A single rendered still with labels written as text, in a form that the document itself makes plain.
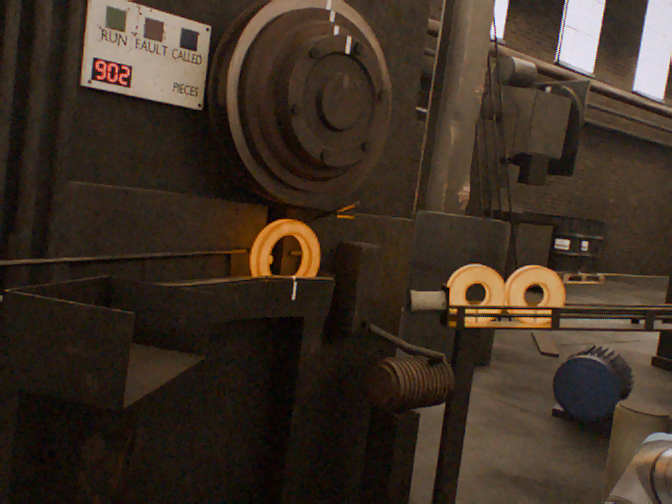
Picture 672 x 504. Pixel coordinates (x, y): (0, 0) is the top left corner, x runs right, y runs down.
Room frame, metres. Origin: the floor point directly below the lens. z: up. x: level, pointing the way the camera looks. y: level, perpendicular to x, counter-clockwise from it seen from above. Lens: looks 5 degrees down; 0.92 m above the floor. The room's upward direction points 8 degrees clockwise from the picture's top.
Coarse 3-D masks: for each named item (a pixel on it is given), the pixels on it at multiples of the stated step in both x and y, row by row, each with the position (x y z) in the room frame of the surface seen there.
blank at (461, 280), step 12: (480, 264) 1.88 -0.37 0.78; (456, 276) 1.85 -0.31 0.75; (468, 276) 1.85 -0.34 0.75; (480, 276) 1.85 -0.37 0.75; (492, 276) 1.85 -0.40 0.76; (456, 288) 1.85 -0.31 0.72; (492, 288) 1.85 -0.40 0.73; (504, 288) 1.86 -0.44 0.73; (456, 300) 1.85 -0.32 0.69; (492, 300) 1.86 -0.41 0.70; (504, 300) 1.86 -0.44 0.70; (468, 312) 1.85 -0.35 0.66; (480, 312) 1.85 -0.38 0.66; (492, 312) 1.86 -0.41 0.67; (480, 324) 1.85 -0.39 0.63
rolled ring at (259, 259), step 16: (272, 224) 1.65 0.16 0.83; (288, 224) 1.66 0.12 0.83; (304, 224) 1.69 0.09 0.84; (256, 240) 1.63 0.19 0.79; (272, 240) 1.63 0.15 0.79; (304, 240) 1.70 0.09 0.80; (256, 256) 1.61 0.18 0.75; (304, 256) 1.73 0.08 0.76; (256, 272) 1.62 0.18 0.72; (304, 272) 1.71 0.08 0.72
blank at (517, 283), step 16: (528, 272) 1.86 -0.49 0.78; (544, 272) 1.87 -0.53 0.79; (512, 288) 1.86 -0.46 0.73; (544, 288) 1.88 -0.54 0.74; (560, 288) 1.87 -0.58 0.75; (512, 304) 1.86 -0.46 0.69; (544, 304) 1.87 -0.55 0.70; (560, 304) 1.87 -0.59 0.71; (528, 320) 1.87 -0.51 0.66; (544, 320) 1.87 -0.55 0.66
